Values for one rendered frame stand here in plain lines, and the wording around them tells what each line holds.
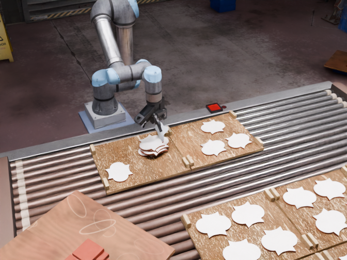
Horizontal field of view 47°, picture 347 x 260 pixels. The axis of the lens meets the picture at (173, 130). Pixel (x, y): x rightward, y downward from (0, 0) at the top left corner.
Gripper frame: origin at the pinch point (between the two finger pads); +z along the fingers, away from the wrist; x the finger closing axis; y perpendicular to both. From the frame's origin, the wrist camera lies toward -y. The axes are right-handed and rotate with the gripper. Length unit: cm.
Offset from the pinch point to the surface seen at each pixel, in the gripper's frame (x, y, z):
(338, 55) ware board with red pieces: 59, 343, 92
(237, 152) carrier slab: -30.1, 30.5, 10.2
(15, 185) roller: 27, -61, 12
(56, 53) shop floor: 320, 113, 104
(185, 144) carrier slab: -7.4, 15.8, 10.1
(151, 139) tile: 2.5, 1.5, 4.4
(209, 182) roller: -33.1, 6.3, 12.6
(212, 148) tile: -20.2, 22.6, 9.2
